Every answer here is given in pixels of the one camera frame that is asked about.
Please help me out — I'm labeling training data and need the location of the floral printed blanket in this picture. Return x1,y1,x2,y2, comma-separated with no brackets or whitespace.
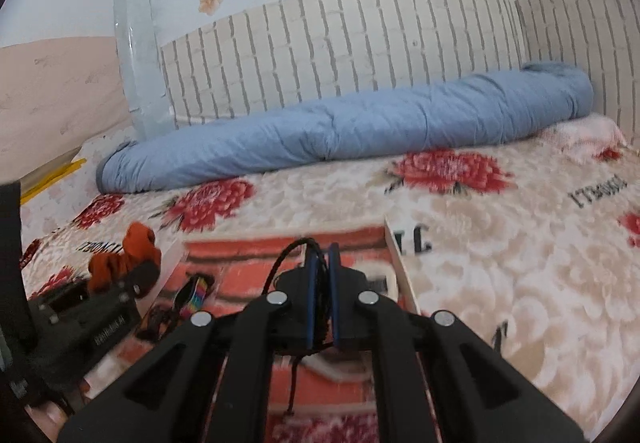
20,123,640,443

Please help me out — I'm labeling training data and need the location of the pink pillow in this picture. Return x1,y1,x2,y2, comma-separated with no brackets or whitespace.
562,114,629,163

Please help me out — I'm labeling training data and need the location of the yellow board edge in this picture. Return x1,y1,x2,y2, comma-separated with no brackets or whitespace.
20,158,89,204

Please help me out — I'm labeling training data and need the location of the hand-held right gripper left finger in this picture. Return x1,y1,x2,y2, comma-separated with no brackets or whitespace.
57,243,328,443

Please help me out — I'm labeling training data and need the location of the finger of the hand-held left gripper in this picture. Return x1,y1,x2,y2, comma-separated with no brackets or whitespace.
119,262,162,300

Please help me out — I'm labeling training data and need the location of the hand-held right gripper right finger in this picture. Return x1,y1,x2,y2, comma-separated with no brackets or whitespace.
327,243,588,443

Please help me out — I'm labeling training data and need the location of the person's left hand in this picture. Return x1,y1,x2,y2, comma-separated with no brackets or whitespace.
29,402,69,430

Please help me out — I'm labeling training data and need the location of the rolled blue quilt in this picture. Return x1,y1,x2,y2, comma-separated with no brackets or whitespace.
95,62,596,194

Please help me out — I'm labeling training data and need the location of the black braided cord bracelet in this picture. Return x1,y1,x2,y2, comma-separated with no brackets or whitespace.
267,237,333,419

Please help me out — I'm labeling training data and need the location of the pink padded board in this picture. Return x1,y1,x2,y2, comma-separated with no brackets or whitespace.
0,36,135,185

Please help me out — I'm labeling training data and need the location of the orange scrunchie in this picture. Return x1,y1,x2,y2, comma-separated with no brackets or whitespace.
87,222,164,297

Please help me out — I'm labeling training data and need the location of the jewelry tray with red lining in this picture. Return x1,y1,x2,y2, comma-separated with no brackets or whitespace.
82,218,426,443

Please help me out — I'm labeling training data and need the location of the clear plastic panel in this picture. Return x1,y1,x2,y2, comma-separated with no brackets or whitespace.
112,0,177,140

